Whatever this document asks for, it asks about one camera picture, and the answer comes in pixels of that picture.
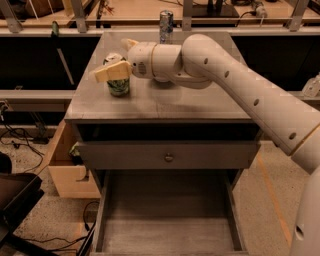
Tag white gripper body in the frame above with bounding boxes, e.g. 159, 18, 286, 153
128, 42, 156, 79

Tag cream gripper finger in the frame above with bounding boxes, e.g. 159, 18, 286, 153
94, 61, 132, 82
121, 38, 138, 51

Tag green soda can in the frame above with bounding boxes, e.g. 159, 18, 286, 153
103, 52, 131, 98

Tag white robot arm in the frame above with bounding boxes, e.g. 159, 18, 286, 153
93, 34, 320, 256

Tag silver blue tall can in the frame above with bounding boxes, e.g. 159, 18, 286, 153
159, 10, 173, 44

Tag top drawer with knob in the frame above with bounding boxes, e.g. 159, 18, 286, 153
77, 141, 260, 170

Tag grey drawer cabinet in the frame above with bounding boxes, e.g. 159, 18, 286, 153
64, 31, 276, 256

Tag open middle drawer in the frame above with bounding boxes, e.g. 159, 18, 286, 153
90, 170, 249, 256

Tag light wooden box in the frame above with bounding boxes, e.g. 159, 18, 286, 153
41, 120, 100, 199

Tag black floor cables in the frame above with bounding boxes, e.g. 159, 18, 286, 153
0, 103, 46, 174

